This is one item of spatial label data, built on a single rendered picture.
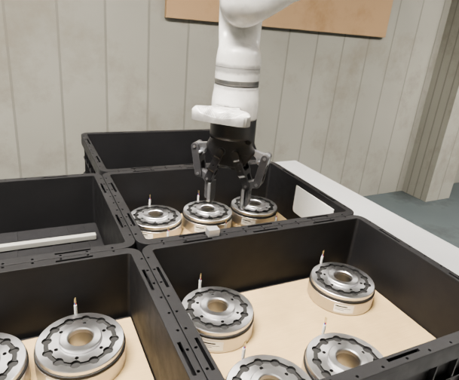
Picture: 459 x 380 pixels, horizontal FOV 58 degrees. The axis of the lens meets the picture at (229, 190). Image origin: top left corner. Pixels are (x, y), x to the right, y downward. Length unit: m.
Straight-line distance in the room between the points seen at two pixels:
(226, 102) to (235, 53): 0.07
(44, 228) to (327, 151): 2.51
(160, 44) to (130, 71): 0.22
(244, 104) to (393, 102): 2.86
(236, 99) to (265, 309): 0.32
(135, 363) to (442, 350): 0.35
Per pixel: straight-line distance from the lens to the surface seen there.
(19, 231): 0.88
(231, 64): 0.64
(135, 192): 0.88
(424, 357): 0.51
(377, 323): 0.70
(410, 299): 0.72
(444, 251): 1.29
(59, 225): 0.88
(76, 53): 2.28
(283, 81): 2.76
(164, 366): 0.50
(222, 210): 0.87
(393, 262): 0.73
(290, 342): 0.62
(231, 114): 0.61
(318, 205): 0.85
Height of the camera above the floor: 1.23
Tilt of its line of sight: 22 degrees down
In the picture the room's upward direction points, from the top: 5 degrees clockwise
